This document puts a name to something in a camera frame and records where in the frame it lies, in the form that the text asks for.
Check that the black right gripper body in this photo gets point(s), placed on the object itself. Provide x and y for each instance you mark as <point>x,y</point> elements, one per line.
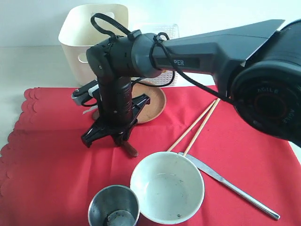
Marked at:
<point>110,124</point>

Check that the dark wooden spoon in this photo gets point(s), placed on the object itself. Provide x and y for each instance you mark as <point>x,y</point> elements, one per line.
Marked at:
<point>128,148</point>

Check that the brown round plate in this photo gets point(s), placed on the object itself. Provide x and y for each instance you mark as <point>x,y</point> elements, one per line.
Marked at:
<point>156,105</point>

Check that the stainless steel cup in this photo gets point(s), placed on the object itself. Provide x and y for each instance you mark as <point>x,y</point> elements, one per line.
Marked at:
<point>114,205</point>

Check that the silver table knife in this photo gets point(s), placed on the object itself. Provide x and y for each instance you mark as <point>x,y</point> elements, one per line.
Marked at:
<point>212,173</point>

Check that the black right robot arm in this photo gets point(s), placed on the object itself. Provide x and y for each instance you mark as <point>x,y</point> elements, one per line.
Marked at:
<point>256,68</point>

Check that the white perforated plastic basket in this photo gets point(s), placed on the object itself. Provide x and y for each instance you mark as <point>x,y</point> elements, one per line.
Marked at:
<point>172,30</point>

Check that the pale green bowl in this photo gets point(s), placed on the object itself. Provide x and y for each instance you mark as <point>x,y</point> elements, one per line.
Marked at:
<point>169,187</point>

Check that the left wooden chopstick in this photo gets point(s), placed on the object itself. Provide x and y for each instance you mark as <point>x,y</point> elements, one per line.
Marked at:
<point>190,127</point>

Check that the red scalloped cloth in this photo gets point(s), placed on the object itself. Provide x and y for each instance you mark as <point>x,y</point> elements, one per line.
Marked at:
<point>48,177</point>

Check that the cream plastic bin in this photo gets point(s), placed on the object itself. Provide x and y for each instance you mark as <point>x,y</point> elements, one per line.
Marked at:
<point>77,35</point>

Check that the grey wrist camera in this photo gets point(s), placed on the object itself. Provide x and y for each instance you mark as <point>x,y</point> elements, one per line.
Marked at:
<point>85,93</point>

